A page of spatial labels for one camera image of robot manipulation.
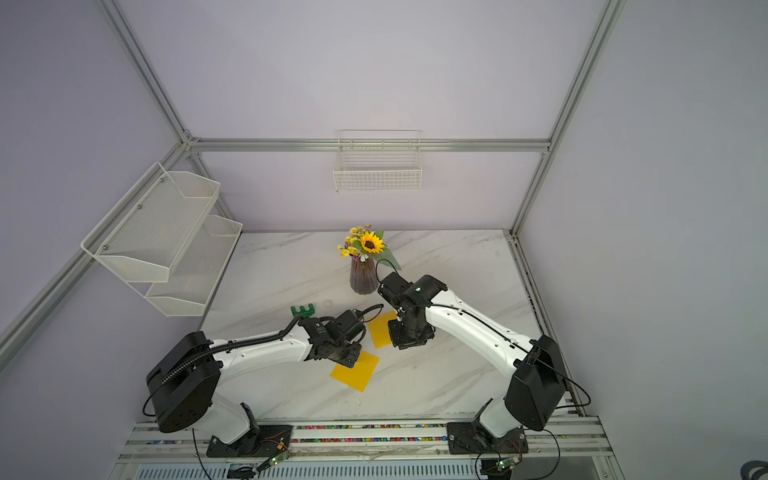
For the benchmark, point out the white wire wall basket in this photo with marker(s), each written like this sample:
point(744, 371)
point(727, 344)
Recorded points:
point(378, 161)

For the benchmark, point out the green toy rake wooden handle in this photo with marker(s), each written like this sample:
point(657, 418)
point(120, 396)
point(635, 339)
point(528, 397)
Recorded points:
point(303, 311)

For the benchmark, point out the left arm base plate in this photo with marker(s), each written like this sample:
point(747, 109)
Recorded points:
point(267, 442)

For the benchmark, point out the white two-tier mesh shelf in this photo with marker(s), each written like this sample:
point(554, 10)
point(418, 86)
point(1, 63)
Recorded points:
point(165, 241)

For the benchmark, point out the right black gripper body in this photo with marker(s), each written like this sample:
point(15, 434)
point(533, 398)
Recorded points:
point(408, 333)

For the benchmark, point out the yellow envelope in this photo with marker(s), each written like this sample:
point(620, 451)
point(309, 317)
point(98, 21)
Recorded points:
point(379, 330)
point(358, 376)

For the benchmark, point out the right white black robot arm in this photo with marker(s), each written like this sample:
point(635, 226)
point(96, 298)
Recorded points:
point(534, 368)

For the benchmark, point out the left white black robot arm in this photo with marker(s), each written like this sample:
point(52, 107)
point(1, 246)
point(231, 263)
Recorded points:
point(183, 386)

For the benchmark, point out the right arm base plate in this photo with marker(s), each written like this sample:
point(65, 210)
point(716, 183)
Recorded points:
point(472, 438)

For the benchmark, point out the sunflower bouquet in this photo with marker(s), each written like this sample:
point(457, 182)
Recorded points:
point(363, 243)

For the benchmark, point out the brown ribbed vase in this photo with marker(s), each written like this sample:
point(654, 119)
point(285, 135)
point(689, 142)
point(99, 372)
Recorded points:
point(363, 276)

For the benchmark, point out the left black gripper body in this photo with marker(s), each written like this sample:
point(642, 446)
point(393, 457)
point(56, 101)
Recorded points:
point(347, 353)

